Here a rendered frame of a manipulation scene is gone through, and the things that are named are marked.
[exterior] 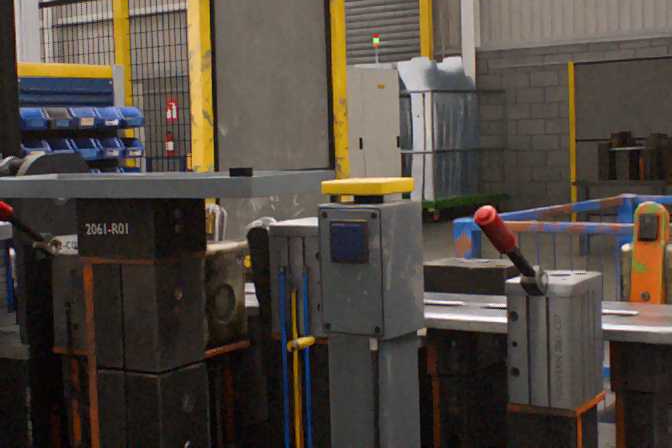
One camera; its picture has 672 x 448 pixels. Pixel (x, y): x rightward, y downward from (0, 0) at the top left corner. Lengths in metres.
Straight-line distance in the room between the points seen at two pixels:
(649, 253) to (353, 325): 0.51
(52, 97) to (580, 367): 3.42
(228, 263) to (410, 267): 0.37
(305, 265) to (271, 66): 3.58
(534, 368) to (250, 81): 3.63
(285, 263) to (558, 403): 0.32
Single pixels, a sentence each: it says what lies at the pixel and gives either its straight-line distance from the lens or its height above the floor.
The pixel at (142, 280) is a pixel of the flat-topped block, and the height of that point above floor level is 1.07.
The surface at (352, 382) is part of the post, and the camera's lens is 0.98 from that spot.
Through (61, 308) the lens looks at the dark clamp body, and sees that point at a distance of 1.36.
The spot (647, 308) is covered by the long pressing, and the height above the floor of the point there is 1.00.
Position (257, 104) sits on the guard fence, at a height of 1.34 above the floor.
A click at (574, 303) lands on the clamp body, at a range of 1.06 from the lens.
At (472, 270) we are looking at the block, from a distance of 1.46.
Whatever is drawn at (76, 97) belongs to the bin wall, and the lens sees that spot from 4.40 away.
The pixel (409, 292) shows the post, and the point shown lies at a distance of 0.98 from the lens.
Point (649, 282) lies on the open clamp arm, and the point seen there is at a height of 1.02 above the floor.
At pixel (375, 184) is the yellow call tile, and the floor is 1.16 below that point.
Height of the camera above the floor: 1.20
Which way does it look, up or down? 3 degrees down
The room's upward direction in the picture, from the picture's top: 2 degrees counter-clockwise
